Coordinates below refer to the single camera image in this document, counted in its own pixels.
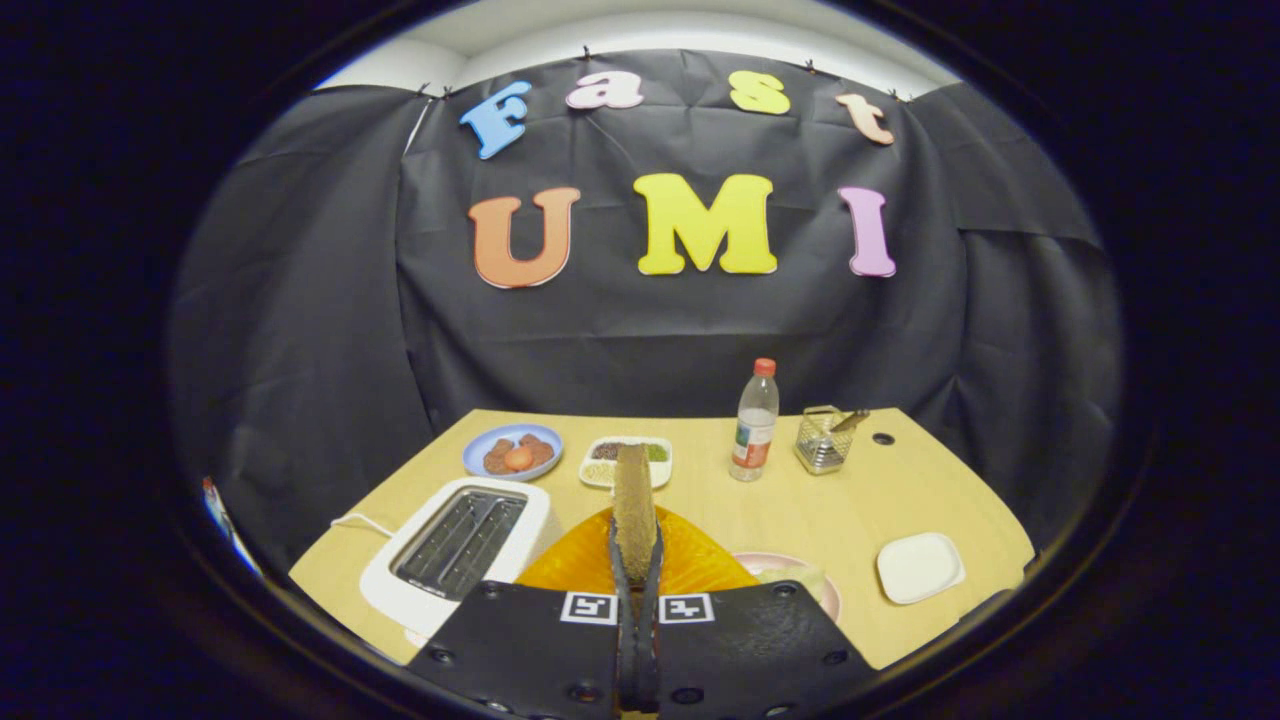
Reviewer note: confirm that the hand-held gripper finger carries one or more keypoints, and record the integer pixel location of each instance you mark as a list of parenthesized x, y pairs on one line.
[(625, 640), (650, 640)]

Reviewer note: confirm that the dark brown bread slice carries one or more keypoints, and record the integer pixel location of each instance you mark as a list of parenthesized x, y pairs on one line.
[(635, 510)]

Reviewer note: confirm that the green lettuce leaf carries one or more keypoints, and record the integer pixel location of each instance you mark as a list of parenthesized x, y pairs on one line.
[(795, 582)]

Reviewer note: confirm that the pink round plate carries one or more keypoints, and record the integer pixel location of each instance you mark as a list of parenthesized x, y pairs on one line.
[(748, 560)]

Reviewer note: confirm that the white divided grain tray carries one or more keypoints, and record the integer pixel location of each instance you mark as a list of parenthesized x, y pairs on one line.
[(598, 471)]

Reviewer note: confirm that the red brown food pieces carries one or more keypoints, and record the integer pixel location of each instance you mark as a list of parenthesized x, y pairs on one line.
[(518, 458)]

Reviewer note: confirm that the clear plastic water bottle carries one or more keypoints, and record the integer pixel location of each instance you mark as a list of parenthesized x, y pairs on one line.
[(753, 440)]

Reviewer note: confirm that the blue round plate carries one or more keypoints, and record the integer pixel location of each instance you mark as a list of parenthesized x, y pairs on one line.
[(478, 447)]

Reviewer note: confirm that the white toaster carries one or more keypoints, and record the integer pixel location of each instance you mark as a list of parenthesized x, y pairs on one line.
[(385, 590)]

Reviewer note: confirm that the white square plate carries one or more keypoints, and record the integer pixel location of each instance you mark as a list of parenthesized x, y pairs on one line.
[(920, 568)]

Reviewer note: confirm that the black backdrop cloth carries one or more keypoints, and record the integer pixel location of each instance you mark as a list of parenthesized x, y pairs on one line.
[(600, 350)]

